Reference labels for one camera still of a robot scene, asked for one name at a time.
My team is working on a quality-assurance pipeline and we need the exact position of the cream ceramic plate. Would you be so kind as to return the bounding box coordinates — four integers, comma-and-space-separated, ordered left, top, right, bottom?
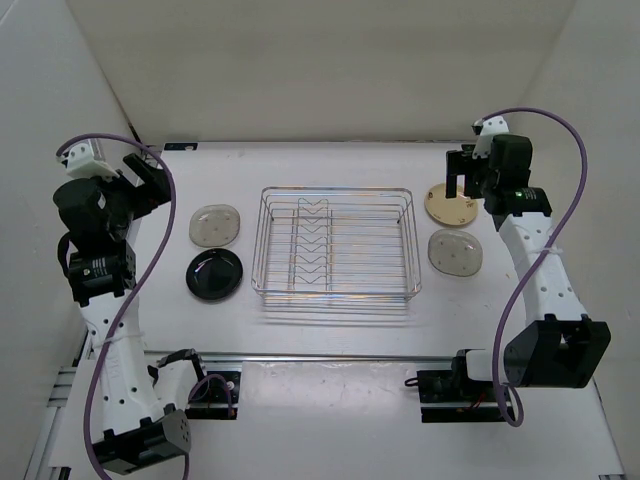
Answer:
424, 183, 478, 227

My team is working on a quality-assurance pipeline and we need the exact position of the clear glass plate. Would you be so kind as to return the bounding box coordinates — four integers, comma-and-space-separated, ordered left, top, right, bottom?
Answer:
189, 204, 241, 248
427, 229, 483, 277

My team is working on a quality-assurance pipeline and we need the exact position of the black glossy plate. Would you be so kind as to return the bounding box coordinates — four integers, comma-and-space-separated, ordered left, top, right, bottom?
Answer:
185, 248, 244, 302

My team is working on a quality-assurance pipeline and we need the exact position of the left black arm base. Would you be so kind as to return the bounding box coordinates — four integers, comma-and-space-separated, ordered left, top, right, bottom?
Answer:
186, 362, 242, 420

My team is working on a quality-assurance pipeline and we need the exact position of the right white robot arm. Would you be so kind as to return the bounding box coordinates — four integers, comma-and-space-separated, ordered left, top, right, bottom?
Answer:
445, 134, 611, 400

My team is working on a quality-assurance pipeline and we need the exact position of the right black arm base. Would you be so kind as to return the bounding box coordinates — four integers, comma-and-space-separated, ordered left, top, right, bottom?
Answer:
404, 370, 505, 424

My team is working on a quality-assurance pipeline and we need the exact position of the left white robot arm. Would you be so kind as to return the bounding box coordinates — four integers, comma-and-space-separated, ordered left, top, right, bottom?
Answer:
53, 140, 210, 479

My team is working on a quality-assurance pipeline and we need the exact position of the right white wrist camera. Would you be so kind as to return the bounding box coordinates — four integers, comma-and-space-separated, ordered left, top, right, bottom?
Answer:
472, 115, 509, 159

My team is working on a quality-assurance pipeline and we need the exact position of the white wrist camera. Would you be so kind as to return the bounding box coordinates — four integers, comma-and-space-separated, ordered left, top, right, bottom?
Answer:
57, 139, 119, 180
472, 115, 509, 159

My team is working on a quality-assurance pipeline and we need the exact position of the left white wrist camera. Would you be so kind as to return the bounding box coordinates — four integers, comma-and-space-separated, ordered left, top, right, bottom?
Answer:
57, 139, 119, 180

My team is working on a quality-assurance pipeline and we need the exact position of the chrome wire dish rack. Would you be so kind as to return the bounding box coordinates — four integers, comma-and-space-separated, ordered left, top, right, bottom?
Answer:
251, 186, 421, 301

